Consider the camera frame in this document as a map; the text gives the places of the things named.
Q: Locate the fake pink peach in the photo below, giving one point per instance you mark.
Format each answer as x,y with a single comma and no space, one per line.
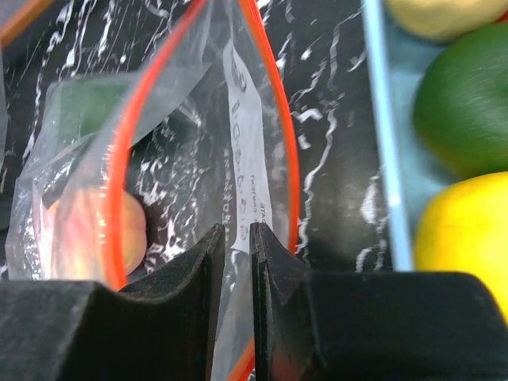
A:
68,244

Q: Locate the fake peach apple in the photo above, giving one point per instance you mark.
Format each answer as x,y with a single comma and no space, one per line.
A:
444,20

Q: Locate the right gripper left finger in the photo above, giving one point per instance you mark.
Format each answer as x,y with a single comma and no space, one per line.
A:
160,327

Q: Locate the yellow fake lemon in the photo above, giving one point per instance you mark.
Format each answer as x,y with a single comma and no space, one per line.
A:
464,228

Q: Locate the blue plastic basket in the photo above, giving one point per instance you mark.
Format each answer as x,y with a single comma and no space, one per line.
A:
413,175

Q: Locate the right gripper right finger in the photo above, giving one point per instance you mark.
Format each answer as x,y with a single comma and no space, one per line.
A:
314,325

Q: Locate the clear zip bag with fruit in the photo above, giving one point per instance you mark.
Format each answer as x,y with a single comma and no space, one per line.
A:
203,136

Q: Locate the green fake mango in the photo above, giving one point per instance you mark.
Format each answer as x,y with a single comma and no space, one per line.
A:
460,107

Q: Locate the fake green fruit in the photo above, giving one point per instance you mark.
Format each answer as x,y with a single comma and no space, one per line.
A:
78,106

